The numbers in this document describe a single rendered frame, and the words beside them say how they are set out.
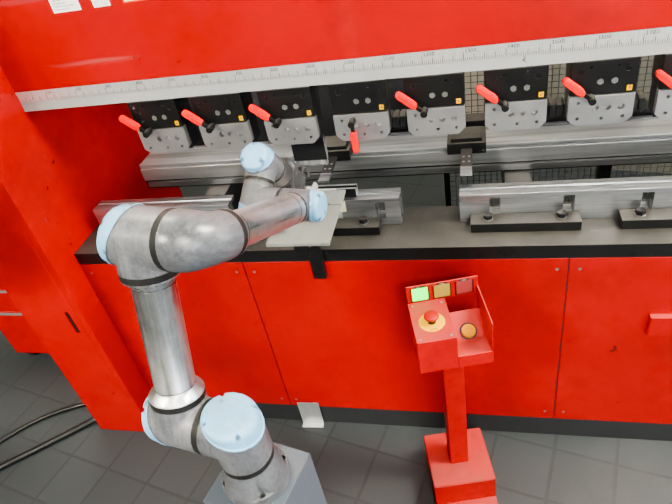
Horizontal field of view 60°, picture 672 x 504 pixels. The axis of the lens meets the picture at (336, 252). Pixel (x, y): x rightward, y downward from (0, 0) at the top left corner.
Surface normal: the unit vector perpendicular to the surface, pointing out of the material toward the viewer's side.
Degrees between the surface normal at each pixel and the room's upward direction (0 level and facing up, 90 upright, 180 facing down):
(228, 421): 8
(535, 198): 90
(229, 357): 90
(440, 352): 90
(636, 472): 0
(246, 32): 90
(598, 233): 0
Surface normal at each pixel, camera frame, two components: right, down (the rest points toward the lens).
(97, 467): -0.17, -0.78
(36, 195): 0.97, -0.02
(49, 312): -0.18, 0.62
